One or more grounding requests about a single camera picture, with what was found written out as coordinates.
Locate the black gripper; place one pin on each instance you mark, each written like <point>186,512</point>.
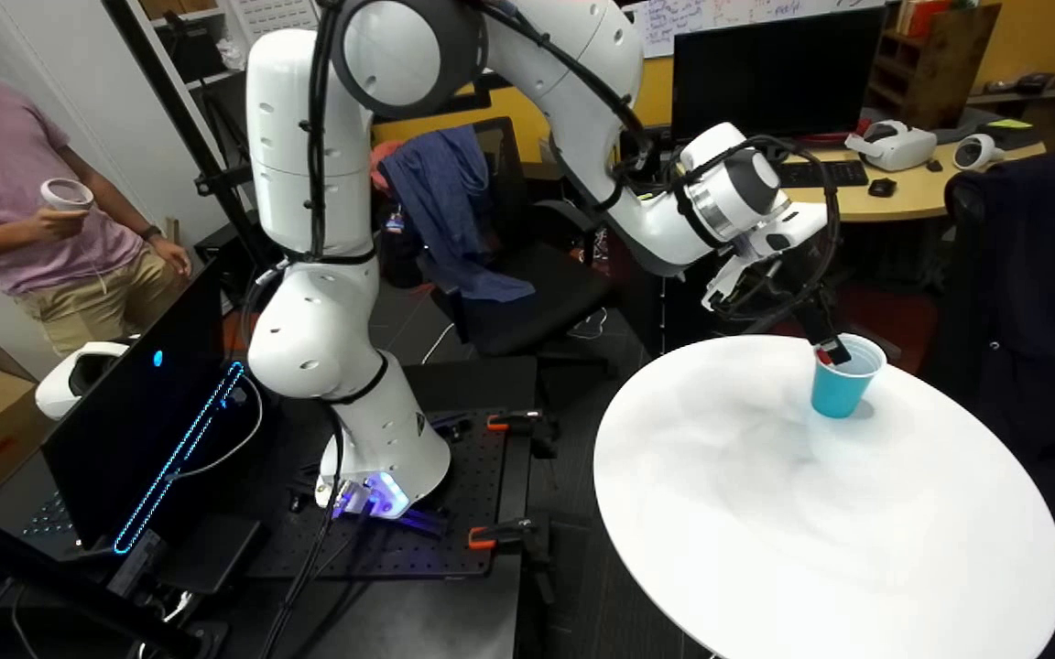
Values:
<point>807,305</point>

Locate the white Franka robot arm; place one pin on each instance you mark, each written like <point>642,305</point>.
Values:
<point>309,183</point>

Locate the person's left forearm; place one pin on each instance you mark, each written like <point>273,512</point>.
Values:
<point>118,204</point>

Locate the light blue plastic cup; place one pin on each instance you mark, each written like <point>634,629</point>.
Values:
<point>843,396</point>

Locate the person's left hand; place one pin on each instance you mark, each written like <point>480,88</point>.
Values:
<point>175,257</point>

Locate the person's right hand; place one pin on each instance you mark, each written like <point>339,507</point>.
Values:
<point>63,222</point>

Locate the black computer mouse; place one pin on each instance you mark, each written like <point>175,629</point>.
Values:
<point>880,187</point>

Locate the wooden curved desk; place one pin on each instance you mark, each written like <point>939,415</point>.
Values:
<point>916,197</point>

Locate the black keyboard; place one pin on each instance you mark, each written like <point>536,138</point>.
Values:
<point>834,172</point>

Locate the black office chair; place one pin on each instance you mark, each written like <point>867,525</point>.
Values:
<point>1026,294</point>

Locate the white VR headset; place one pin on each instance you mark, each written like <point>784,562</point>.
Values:
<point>896,149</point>

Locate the white VR controller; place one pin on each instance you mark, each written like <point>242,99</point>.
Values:
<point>974,150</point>

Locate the black computer monitor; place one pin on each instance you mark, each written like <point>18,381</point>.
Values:
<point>796,76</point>

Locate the black chair holding jacket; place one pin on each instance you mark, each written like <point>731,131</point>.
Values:
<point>538,287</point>

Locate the wooden shelf unit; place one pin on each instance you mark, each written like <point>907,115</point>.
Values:
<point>934,59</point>

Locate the black clamp orange tips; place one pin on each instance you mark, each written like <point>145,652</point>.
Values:
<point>504,535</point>
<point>515,427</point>

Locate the whiteboard with writing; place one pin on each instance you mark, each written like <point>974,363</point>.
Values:
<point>675,22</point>

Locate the blue jacket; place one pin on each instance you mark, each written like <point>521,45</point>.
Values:
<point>455,208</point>

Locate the black perforated breadboard plate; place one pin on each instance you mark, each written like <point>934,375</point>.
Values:
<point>429,535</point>

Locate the black tripod pole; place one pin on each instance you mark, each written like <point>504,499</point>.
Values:
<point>175,115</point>

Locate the black screen panel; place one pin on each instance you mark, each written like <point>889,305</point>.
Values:
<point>125,427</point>

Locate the white rounded device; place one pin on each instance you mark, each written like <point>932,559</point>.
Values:
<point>63,379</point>

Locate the person in pink shirt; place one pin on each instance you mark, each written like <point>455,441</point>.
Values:
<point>0,158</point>

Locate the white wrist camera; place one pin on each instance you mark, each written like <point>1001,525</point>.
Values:
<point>727,280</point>

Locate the black camera stand bar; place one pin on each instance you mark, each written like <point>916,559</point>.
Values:
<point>28,568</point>

